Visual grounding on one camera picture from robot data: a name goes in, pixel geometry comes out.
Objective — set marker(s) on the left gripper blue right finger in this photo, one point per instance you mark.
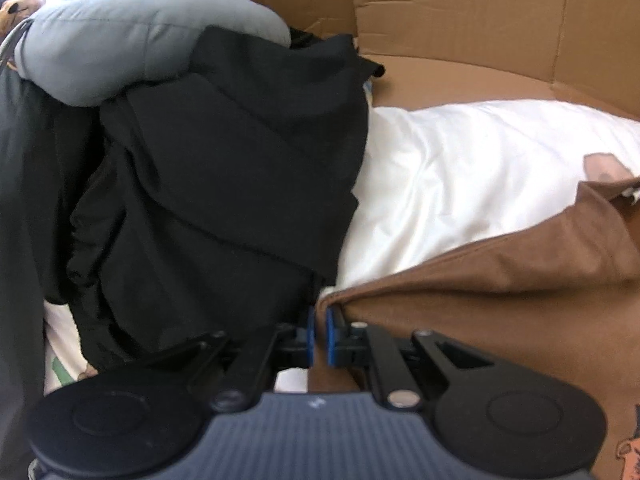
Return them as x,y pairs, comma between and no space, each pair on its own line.
412,372

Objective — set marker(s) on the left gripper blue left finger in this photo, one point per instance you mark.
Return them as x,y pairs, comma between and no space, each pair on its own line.
236,375

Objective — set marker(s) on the brown printed t-shirt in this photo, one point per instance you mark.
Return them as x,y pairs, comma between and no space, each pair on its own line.
561,297

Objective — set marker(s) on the black clothes pile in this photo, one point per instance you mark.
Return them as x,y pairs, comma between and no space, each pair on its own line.
224,196

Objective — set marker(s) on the cream bear print duvet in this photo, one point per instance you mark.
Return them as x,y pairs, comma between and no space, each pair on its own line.
431,181

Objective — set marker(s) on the dark grey pillow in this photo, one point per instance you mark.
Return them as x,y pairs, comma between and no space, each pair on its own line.
29,119

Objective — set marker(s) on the brown cardboard sheet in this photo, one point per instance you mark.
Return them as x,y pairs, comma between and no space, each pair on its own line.
449,51

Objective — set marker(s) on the grey neck pillow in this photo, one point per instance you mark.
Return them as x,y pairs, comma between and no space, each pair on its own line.
83,52

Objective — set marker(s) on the small brown plush toy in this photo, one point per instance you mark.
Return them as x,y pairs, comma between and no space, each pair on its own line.
14,11

